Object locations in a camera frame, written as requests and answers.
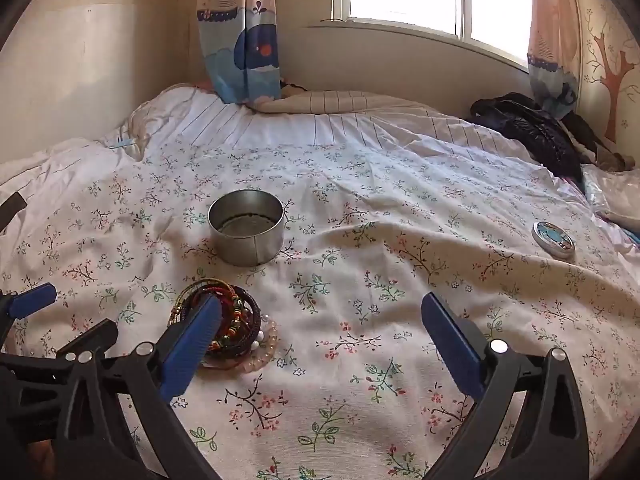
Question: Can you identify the pink blue curtain right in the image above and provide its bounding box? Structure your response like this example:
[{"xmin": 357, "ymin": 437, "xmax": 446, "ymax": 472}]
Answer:
[{"xmin": 527, "ymin": 0, "xmax": 580, "ymax": 119}]

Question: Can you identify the dark brown beaded bracelets stack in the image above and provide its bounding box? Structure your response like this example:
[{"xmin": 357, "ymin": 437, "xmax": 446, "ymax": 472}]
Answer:
[{"xmin": 168, "ymin": 278, "xmax": 264, "ymax": 361}]

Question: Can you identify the white striped duvet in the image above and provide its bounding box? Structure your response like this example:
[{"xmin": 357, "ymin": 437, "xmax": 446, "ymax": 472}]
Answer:
[{"xmin": 1, "ymin": 84, "xmax": 548, "ymax": 193}]

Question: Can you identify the tree wall sticker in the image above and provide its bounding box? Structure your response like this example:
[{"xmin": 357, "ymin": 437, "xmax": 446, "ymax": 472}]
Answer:
[{"xmin": 582, "ymin": 3, "xmax": 639, "ymax": 143}]

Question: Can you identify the black jacket on bed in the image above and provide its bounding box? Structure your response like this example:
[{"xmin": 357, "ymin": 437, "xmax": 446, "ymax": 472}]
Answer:
[{"xmin": 470, "ymin": 92, "xmax": 636, "ymax": 188}]

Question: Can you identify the round tin lid blue picture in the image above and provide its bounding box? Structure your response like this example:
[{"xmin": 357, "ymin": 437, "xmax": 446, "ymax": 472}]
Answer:
[{"xmin": 532, "ymin": 221, "xmax": 576, "ymax": 260}]

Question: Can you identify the floral white bed sheet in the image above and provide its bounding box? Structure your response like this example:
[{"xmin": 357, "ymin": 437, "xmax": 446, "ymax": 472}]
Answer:
[{"xmin": 1, "ymin": 141, "xmax": 639, "ymax": 479}]

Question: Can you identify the beige striped pillow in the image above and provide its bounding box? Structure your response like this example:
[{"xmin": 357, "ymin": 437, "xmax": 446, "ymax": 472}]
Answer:
[{"xmin": 252, "ymin": 91, "xmax": 433, "ymax": 115}]

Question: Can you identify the whale print curtain left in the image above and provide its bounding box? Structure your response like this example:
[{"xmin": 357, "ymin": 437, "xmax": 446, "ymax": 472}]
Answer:
[{"xmin": 195, "ymin": 0, "xmax": 281, "ymax": 104}]

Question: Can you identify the round silver metal tin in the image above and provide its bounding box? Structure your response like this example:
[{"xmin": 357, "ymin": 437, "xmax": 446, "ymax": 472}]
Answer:
[{"xmin": 208, "ymin": 188, "xmax": 285, "ymax": 268}]

